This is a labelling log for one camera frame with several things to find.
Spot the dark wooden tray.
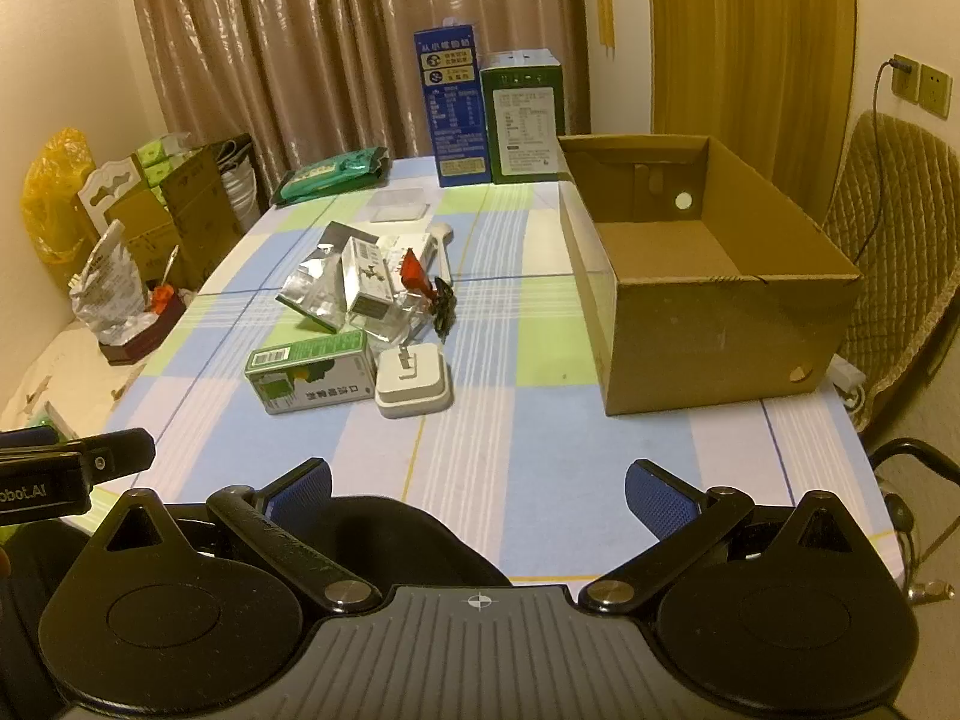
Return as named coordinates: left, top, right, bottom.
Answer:
left=101, top=289, right=188, bottom=367

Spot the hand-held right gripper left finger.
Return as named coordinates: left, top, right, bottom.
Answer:
left=90, top=457, right=383, bottom=612

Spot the black charger cable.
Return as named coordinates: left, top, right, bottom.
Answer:
left=853, top=56, right=912, bottom=265

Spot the wall socket with plug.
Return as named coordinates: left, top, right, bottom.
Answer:
left=891, top=54, right=920, bottom=102

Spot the white carved chair back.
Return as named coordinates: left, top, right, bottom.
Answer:
left=77, top=154, right=147, bottom=241

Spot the beige spoon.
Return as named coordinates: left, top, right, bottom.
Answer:
left=424, top=221, right=458, bottom=280

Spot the green wipes packet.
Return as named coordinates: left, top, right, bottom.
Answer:
left=270, top=148, right=389, bottom=207

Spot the clear plastic box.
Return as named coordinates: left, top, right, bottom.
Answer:
left=341, top=289, right=436, bottom=353

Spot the red snack packet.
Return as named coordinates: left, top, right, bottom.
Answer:
left=397, top=249, right=437, bottom=301

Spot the black audio cable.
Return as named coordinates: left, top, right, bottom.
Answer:
left=429, top=277, right=457, bottom=342

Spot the clear plastic lid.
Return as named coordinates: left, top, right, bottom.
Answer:
left=370, top=190, right=428, bottom=222

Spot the silver foil pouch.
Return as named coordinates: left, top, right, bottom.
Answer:
left=276, top=221, right=361, bottom=332

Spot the white charger box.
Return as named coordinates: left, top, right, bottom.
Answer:
left=373, top=341, right=455, bottom=419

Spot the small white green box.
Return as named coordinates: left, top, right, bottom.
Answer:
left=343, top=236, right=395, bottom=317

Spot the quilted chair cover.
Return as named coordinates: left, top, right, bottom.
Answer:
left=821, top=111, right=960, bottom=436

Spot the stack of green boxes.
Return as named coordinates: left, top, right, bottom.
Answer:
left=135, top=136, right=188, bottom=188

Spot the small brown cardboard box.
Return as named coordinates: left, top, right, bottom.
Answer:
left=112, top=187, right=181, bottom=286

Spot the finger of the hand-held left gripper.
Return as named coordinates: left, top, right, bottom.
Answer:
left=75, top=427, right=157, bottom=482
left=0, top=425, right=61, bottom=455

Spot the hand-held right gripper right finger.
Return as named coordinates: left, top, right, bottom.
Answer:
left=577, top=457, right=871, bottom=612

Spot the large brown cardboard box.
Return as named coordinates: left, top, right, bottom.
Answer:
left=161, top=146, right=242, bottom=290

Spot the black curved tube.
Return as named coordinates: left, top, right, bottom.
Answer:
left=870, top=437, right=960, bottom=601

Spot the crumpled plastic bag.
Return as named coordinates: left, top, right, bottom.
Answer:
left=70, top=219, right=151, bottom=346

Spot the brown curtain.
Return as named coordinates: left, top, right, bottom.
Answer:
left=124, top=0, right=590, bottom=166

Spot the tall blue carton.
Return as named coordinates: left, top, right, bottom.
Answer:
left=414, top=19, right=496, bottom=188

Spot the wooden door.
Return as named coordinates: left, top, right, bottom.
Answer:
left=649, top=0, right=856, bottom=230

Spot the plaid desktop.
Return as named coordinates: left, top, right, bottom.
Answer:
left=97, top=154, right=905, bottom=586

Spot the yellow plastic bag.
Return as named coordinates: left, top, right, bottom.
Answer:
left=21, top=127, right=98, bottom=267

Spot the green carton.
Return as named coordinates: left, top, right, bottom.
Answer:
left=480, top=49, right=572, bottom=185

